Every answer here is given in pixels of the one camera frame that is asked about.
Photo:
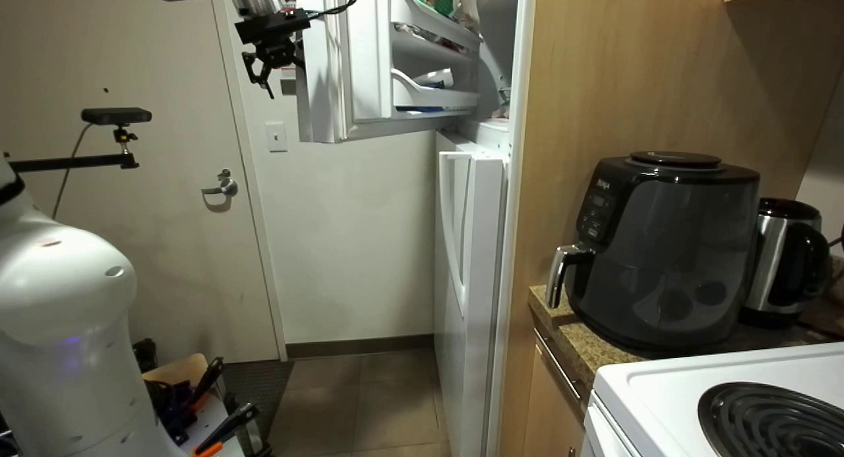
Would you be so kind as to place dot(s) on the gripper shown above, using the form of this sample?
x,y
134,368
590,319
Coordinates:
x,y
277,53

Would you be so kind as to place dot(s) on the fridge freezer door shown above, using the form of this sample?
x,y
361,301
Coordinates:
x,y
366,61

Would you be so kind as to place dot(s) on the beige room door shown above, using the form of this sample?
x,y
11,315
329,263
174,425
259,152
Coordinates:
x,y
171,246

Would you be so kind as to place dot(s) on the white fridge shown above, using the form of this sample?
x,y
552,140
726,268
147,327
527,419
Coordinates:
x,y
481,246

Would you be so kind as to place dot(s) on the fridge main door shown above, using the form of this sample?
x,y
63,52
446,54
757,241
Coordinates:
x,y
478,299

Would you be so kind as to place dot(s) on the white bottle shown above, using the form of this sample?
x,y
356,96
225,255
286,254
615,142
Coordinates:
x,y
436,79

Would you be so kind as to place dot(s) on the row of packets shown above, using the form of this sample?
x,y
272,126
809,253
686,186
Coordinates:
x,y
435,40

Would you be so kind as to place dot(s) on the black and orange clamp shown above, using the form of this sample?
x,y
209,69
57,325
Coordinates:
x,y
206,381
227,427

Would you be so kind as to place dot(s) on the dark floor mat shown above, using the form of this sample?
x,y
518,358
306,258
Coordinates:
x,y
260,391

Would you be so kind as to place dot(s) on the wooden counter drawer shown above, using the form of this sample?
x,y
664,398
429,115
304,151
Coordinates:
x,y
560,371

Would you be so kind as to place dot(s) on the black air fryer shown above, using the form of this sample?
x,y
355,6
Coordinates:
x,y
672,252

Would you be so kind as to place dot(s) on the white electric stove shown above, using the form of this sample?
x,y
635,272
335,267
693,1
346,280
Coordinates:
x,y
659,404

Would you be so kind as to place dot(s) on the steel and black kettle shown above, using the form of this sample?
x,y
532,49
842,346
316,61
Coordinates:
x,y
788,259

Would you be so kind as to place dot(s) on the black coil burner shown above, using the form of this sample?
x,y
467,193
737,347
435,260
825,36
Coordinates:
x,y
771,424

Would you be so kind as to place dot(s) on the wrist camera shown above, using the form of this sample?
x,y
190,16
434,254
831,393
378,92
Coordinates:
x,y
273,26

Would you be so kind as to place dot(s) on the white light switch plate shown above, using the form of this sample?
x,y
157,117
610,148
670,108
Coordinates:
x,y
276,136

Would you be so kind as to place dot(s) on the camera on mount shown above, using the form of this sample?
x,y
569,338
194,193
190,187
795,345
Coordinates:
x,y
115,117

